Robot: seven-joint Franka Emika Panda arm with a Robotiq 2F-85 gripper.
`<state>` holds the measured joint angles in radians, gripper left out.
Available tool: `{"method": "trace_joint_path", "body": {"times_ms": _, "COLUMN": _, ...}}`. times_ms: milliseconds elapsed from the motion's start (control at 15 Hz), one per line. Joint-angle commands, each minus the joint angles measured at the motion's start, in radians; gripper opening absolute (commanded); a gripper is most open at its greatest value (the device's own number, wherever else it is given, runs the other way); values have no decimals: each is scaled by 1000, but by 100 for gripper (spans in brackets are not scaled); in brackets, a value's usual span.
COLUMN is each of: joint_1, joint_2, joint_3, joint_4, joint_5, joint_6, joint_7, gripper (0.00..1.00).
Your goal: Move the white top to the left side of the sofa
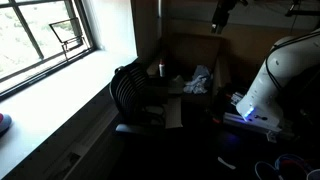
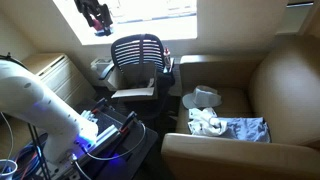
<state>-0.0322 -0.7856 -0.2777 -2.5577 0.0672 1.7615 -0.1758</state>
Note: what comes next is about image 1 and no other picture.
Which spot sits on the white paper scrap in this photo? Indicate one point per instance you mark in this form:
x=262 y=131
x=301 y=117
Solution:
x=226 y=163

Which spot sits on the grey baseboard heater cover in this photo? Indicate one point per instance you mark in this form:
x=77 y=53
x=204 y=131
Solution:
x=83 y=146

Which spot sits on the white window sill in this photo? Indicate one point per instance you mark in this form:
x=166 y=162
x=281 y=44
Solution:
x=50 y=100

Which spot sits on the red and grey cap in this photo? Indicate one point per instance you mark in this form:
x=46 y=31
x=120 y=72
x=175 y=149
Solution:
x=4 y=123

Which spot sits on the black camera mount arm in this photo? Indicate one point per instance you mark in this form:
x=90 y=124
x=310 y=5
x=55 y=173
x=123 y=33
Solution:
x=300 y=12

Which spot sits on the small open window pane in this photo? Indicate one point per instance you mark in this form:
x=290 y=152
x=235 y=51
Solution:
x=66 y=30

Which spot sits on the black framed window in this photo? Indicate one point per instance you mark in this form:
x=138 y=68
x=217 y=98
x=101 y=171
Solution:
x=46 y=70

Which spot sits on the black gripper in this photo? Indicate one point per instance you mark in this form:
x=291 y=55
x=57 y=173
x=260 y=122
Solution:
x=224 y=13

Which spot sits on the grey ribbed connector block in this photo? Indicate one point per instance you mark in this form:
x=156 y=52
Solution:
x=236 y=98

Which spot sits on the white bottle with red cap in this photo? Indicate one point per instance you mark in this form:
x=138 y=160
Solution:
x=162 y=70

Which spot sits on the aluminium robot base mount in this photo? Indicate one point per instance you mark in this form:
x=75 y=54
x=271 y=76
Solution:
x=253 y=125

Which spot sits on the white flat board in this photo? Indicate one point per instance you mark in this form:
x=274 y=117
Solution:
x=174 y=113

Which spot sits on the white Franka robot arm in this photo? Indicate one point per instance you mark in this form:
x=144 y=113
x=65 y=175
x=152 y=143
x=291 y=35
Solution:
x=276 y=83

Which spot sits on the black mesh office chair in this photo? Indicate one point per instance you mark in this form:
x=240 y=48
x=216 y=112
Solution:
x=128 y=90

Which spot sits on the grey vertical pipe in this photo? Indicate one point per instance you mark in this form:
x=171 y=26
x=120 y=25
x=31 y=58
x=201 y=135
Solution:
x=160 y=13

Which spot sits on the pale crumpled bag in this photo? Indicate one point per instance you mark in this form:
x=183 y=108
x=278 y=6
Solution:
x=176 y=85

